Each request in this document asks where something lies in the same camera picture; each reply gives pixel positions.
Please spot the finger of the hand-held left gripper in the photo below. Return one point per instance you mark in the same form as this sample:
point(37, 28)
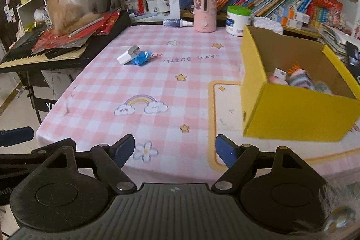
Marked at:
point(25, 159)
point(17, 136)

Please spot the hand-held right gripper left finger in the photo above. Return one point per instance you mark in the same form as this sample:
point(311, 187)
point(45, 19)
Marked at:
point(123, 148)

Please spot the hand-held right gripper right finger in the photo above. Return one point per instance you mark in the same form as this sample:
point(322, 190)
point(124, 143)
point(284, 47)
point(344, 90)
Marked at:
point(225, 148)

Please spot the yellow cardboard box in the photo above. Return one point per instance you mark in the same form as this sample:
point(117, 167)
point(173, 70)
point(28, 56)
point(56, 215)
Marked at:
point(281, 113)

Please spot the pink plush toy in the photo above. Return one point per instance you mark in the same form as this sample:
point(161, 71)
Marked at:
point(277, 80)

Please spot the black keyboard stand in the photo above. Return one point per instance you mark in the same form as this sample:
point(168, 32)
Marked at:
point(33, 93)

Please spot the pink checkered tablecloth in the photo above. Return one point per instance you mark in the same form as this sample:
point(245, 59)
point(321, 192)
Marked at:
point(146, 82)

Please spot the black electronic keyboard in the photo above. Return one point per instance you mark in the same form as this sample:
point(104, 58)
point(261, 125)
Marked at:
point(17, 55)

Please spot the blue snack packet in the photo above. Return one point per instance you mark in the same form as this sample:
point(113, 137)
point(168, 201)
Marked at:
point(142, 57)

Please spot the small white box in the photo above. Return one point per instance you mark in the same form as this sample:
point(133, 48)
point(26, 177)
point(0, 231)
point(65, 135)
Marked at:
point(280, 73)

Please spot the pink grey striped sock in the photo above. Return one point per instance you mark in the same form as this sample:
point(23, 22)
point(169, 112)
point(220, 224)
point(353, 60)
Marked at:
point(301, 79)

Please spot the grey cloth item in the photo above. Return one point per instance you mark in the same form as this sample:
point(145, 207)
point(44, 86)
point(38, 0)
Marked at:
point(323, 88)

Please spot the red foil packets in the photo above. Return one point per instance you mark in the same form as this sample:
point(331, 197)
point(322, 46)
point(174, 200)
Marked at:
point(95, 29)

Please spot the white storage cubby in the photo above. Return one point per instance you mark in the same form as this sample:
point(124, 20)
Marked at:
point(29, 10)

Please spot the white jar with green lid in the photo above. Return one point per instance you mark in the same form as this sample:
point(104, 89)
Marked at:
point(236, 22)

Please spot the white quilted purse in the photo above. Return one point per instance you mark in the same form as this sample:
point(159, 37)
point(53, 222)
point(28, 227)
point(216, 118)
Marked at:
point(268, 22)

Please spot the dark blue spray bottle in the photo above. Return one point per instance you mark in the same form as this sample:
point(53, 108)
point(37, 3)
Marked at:
point(175, 23)

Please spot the pink humidifier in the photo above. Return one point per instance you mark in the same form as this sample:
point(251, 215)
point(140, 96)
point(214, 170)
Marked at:
point(204, 9)

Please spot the orange and white carton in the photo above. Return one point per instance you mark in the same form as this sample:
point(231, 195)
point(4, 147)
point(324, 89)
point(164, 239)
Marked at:
point(294, 13)
point(289, 23)

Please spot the stack of magazines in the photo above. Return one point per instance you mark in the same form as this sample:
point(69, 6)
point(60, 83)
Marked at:
point(333, 40)

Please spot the black smartphone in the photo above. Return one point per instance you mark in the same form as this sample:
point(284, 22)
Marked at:
point(353, 60)

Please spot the stack of red boxes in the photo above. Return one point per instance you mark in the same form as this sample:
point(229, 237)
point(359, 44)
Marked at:
point(326, 8)

